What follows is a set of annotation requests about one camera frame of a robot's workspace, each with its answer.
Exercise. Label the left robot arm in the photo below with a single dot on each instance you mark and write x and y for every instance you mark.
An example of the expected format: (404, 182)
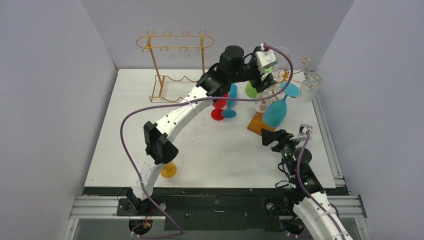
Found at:
(234, 66)

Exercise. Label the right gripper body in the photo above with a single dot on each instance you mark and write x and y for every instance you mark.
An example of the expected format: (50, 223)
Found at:
(281, 139)

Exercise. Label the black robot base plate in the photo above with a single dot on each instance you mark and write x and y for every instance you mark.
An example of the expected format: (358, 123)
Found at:
(210, 209)

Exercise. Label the small clear front wine glass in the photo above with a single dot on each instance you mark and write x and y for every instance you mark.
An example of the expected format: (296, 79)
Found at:
(281, 61)

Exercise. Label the aluminium table frame rail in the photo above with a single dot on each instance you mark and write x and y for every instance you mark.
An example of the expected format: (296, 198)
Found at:
(348, 205)

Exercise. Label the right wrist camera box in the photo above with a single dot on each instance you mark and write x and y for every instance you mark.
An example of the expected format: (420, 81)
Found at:
(304, 132)

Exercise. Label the orange plastic goblet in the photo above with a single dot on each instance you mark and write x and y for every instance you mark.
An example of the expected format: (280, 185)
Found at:
(168, 170)

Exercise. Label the red plastic goblet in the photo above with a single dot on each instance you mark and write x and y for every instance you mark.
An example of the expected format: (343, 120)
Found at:
(218, 108)

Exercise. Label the tall gold wire glass rack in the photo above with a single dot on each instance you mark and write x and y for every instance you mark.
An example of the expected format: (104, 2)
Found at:
(152, 42)

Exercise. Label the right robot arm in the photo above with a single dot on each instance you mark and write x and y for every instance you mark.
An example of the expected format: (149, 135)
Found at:
(305, 193)

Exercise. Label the gold hook rack wooden base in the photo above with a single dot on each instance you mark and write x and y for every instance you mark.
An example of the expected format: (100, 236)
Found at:
(281, 76)

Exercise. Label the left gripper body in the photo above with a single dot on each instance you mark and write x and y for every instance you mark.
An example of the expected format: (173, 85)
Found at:
(251, 73)

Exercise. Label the clear patterned wine glass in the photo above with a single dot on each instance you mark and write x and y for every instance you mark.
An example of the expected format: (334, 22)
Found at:
(310, 86)

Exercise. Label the green plastic goblet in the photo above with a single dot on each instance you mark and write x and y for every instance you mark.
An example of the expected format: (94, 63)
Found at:
(250, 89)

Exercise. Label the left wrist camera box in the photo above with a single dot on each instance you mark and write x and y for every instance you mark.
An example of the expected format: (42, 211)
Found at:
(265, 59)

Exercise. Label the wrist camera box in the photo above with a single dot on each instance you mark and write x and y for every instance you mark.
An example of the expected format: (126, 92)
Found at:
(265, 59)
(304, 132)

